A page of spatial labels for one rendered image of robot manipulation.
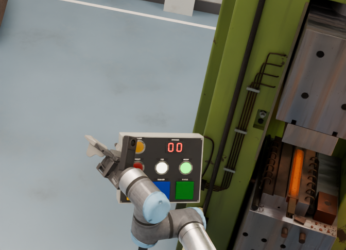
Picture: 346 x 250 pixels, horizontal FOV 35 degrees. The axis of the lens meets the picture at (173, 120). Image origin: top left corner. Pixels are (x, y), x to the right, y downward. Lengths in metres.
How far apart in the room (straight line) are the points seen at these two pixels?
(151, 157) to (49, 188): 1.51
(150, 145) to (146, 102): 2.22
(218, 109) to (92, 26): 3.14
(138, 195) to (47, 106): 2.66
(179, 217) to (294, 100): 0.66
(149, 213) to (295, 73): 0.77
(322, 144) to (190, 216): 0.68
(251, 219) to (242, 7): 0.92
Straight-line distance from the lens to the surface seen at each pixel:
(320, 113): 2.15
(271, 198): 2.44
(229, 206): 2.72
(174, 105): 4.43
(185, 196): 2.29
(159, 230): 1.77
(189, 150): 2.26
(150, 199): 1.67
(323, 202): 2.49
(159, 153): 2.23
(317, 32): 1.99
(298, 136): 2.22
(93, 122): 4.16
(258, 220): 2.46
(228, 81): 2.29
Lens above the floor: 2.61
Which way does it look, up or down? 38 degrees down
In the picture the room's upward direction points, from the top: 11 degrees clockwise
